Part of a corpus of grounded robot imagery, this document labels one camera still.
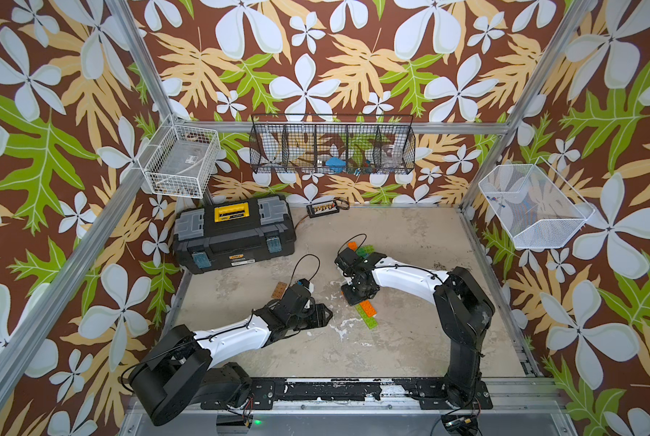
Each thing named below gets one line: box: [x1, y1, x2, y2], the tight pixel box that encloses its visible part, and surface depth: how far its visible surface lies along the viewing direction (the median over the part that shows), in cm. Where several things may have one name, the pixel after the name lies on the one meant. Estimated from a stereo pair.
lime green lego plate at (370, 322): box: [354, 303, 379, 330], surface depth 89 cm
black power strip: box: [305, 199, 341, 218], surface depth 121 cm
